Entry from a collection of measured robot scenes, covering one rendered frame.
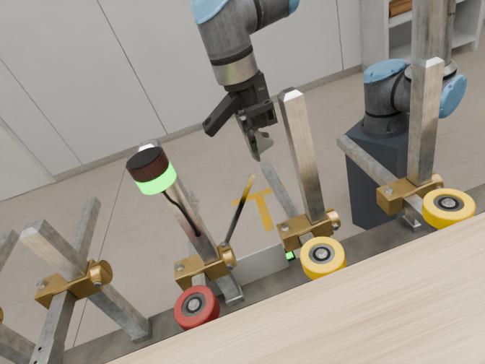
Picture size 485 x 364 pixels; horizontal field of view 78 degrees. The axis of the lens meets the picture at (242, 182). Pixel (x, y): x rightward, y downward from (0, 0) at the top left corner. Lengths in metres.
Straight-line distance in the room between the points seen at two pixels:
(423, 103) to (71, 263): 0.72
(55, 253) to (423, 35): 1.12
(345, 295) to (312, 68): 2.99
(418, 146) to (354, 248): 0.30
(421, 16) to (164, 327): 1.13
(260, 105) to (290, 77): 2.66
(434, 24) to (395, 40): 2.59
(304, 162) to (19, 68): 3.12
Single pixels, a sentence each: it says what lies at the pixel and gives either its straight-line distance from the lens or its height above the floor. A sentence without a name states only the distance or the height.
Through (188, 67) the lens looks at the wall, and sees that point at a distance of 3.13.
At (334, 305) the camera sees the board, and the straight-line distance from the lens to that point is 0.53.
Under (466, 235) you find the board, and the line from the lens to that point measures 0.62.
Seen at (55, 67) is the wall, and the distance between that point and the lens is 3.34.
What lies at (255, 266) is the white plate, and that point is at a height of 0.75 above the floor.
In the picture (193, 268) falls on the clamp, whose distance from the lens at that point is 0.69.
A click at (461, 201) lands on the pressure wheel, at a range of 0.67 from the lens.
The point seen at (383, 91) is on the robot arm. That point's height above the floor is 0.81.
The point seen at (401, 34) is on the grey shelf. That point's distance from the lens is 3.74.
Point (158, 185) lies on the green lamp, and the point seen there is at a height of 1.14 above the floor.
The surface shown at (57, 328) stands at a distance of 0.67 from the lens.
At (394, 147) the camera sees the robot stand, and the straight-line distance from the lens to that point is 1.32.
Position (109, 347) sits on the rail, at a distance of 0.93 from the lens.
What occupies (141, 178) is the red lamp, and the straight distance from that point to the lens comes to 0.46.
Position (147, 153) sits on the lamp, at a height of 1.17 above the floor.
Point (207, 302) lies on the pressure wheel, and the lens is 0.58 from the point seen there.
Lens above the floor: 1.37
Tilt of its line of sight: 36 degrees down
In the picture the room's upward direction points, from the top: 21 degrees counter-clockwise
